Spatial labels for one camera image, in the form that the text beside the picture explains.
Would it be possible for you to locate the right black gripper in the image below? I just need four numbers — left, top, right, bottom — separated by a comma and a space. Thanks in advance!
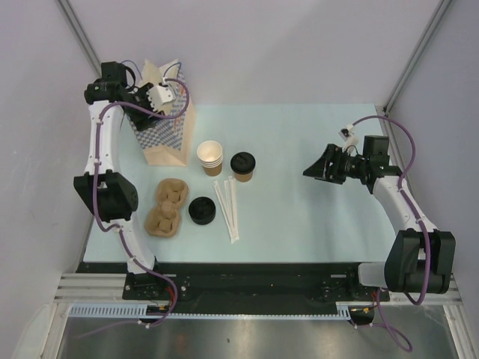
303, 144, 369, 185

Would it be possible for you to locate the checkered paper takeout bag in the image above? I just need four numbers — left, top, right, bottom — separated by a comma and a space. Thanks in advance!
134, 60, 196, 167

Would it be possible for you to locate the brown paper coffee cup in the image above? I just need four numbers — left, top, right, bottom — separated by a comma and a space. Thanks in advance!
234, 171, 254, 182

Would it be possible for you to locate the stack of paper cups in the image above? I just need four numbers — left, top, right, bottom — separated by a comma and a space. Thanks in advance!
196, 141, 223, 177

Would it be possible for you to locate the black cup lid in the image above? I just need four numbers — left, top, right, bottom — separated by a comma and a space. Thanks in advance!
230, 151, 256, 175

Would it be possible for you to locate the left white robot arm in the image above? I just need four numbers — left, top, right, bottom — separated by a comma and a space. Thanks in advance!
73, 61, 165, 299

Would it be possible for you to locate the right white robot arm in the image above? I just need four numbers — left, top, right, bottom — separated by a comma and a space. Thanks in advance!
303, 135, 456, 300

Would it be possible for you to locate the brown cardboard cup carrier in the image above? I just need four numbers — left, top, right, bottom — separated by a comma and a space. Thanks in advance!
144, 178, 189, 238

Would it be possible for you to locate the wrapped straw right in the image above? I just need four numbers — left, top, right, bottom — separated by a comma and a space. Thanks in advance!
228, 176, 240, 242

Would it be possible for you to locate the wrapped straw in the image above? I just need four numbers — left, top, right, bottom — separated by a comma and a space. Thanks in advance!
228, 176, 240, 242
224, 179, 237, 243
213, 180, 233, 244

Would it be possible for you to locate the wrapped straw left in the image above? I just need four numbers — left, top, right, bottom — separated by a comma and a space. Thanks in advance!
213, 180, 233, 244

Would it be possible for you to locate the wrapped straw middle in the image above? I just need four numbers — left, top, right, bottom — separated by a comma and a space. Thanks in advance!
224, 179, 237, 243

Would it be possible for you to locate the stack of black lids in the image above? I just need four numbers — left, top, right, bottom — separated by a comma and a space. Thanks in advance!
188, 197, 216, 225

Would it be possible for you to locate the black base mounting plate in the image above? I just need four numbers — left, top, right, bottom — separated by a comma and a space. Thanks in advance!
76, 263, 377, 313

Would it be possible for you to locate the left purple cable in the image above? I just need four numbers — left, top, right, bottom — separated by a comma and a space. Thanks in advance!
76, 78, 188, 340

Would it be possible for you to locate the purple cable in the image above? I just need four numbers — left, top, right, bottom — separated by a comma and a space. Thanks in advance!
346, 114, 431, 352
76, 78, 188, 340

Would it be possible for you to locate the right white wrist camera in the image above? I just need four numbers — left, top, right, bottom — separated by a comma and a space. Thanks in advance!
339, 124, 359, 153

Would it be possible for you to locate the white cable duct rail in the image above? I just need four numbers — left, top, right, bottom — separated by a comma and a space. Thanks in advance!
68, 303, 374, 324

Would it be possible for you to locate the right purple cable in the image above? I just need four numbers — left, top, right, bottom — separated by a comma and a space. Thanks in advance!
346, 114, 431, 352

